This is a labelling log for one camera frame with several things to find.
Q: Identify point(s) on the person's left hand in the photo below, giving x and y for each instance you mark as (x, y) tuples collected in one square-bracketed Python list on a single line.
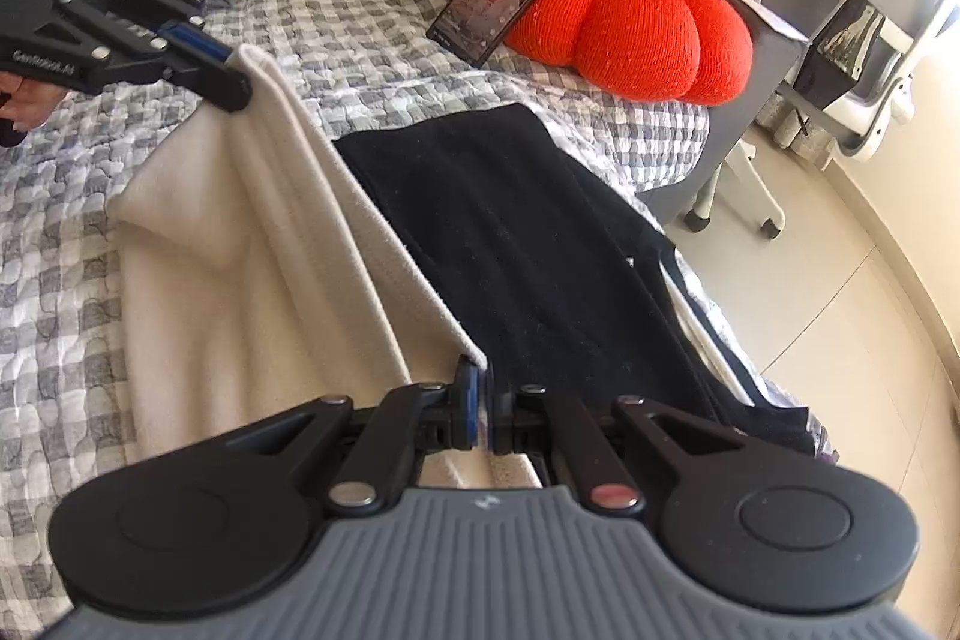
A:
[(30, 100)]

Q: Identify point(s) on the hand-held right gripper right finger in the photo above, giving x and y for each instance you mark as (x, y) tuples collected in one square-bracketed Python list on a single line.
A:
[(501, 419)]

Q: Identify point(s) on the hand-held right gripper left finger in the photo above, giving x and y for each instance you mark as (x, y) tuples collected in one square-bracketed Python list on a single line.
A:
[(470, 407)]

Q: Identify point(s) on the grey checked quilt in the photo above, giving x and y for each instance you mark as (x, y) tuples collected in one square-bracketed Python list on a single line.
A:
[(337, 10)]

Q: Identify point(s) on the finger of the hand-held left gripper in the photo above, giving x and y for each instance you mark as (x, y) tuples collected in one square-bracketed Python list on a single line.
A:
[(187, 36), (217, 81)]

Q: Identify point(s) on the white paper sheet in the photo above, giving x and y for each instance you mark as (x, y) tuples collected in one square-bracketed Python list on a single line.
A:
[(780, 21)]

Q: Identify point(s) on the cream shirt with black sleeves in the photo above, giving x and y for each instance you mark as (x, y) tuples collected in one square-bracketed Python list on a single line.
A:
[(525, 220)]

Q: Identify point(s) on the grey sofa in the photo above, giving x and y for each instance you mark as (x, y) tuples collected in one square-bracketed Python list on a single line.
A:
[(720, 160)]

